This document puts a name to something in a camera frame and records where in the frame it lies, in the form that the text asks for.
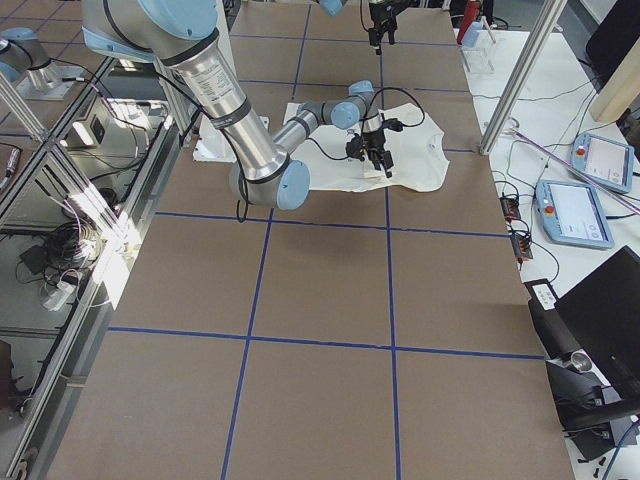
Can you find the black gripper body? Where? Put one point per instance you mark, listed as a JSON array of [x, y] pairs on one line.
[[381, 19], [372, 141]]

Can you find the cream long-sleeve cat shirt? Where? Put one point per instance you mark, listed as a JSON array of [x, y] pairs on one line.
[[419, 161]]

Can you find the blue cup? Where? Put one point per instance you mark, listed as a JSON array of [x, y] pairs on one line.
[[471, 34]]

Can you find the red bottle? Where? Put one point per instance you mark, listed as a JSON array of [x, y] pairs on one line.
[[470, 14]]

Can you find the orange black connector strip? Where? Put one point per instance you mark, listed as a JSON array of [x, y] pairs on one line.
[[518, 230]]

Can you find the blue teach pendant near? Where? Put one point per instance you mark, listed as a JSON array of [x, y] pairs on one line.
[[572, 215]]

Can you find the blue teach pendant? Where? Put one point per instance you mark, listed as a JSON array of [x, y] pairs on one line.
[[608, 162], [572, 215]]

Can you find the blue teach pendant far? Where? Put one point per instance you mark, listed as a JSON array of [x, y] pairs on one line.
[[608, 162]]

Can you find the wooden board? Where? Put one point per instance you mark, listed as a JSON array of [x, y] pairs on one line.
[[614, 52]]

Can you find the black monitor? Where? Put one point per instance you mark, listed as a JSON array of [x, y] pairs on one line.
[[602, 314]]

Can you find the silver metal cylinder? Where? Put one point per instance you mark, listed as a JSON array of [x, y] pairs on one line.
[[579, 362]]

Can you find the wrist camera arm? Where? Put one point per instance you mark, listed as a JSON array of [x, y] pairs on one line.
[[393, 124]]

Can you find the aluminium frame post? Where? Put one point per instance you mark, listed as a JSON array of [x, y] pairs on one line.
[[537, 39]]

